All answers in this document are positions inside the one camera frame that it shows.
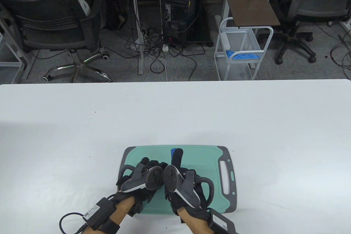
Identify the blue plastic scraper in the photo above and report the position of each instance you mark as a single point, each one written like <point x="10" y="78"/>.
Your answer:
<point x="173" y="151"/>

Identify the blue cloth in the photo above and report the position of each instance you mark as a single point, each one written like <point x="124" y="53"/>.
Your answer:
<point x="244" y="55"/>

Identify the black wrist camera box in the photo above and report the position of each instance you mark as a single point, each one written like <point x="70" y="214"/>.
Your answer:
<point x="222" y="221"/>
<point x="98" y="213"/>

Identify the person's right forearm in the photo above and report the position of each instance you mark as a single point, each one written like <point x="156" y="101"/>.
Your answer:
<point x="194" y="223"/>

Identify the green cutting board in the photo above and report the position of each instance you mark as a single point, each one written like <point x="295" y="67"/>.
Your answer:
<point x="208" y="162"/>

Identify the white metal desk frame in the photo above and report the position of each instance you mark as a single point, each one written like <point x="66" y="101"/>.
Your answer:
<point x="11" y="64"/>

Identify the black mesh chair chrome base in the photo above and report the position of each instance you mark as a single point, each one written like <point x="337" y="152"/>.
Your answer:
<point x="49" y="28"/>

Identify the person's left forearm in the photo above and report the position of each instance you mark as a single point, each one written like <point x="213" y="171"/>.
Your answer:
<point x="122" y="210"/>

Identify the dark grey hand controller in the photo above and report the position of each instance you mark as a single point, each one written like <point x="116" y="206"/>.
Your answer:
<point x="171" y="180"/>
<point x="152" y="179"/>

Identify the person's left hand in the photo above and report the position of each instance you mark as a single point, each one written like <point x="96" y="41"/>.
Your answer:
<point x="142" y="198"/>

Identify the black computer tower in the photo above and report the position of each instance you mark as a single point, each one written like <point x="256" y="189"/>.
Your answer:
<point x="178" y="20"/>

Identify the white power strip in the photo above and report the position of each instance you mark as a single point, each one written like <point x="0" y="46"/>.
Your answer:
<point x="165" y="48"/>

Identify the person's right hand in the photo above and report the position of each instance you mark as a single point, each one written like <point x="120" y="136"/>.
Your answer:
<point x="177" y="160"/>

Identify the dark brown wooden board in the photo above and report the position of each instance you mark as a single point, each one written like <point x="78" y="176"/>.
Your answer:
<point x="252" y="9"/>

